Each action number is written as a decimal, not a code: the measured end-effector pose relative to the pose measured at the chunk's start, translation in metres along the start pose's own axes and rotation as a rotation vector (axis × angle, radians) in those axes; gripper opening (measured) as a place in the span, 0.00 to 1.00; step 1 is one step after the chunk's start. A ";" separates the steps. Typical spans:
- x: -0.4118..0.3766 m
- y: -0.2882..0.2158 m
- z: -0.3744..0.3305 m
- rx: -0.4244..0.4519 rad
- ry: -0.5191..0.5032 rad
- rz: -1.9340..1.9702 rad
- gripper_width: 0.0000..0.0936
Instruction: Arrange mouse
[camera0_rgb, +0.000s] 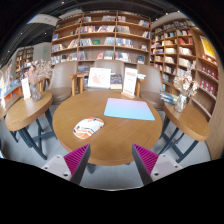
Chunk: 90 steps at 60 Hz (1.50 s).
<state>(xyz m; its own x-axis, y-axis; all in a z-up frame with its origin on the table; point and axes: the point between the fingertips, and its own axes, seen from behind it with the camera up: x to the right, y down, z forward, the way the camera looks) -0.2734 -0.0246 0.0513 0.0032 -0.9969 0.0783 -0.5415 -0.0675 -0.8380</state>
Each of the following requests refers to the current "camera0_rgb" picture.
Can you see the pale book stack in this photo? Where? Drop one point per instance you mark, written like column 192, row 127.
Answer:
column 141, row 76

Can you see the white sign in wooden stand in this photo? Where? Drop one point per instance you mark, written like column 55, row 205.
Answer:
column 130, row 81

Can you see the dark cover book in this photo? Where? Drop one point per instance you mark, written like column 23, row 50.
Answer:
column 116, row 81

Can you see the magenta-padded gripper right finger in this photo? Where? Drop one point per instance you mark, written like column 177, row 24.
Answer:
column 146, row 160

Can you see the white orange patterned computer mouse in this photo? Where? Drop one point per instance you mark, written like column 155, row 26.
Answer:
column 87, row 127

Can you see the white hanging ceiling sign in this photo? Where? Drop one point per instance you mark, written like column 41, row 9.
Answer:
column 43, row 20

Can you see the round wooden side table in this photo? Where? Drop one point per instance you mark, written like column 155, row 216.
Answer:
column 28, row 110
column 186, row 121

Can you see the distant wooden book shelf unit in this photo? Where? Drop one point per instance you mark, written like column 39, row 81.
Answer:
column 24, row 60

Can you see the white picture board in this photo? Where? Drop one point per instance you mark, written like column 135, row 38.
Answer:
column 99, row 78

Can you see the orange book display stand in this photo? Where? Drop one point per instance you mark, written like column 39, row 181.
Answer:
column 11, row 91

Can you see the glass vase with beige flowers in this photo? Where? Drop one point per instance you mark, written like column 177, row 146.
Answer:
column 181, row 100

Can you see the small white card sign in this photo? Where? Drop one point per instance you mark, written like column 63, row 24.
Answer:
column 26, row 88

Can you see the glass vase with pink flowers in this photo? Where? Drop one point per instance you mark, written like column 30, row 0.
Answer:
column 35, row 91

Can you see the curved wooden book shelf unit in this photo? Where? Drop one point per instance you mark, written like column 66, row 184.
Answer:
column 186, row 56

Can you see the beige wooden armchair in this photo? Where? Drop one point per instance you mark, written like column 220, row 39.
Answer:
column 151, row 83
column 115, row 65
column 63, row 76

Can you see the stack of blue books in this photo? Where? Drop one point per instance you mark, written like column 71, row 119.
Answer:
column 168, row 97

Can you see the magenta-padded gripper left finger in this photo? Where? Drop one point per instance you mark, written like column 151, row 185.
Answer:
column 75, row 160

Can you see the pink blue gradient mouse pad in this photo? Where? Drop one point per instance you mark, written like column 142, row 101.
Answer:
column 130, row 109

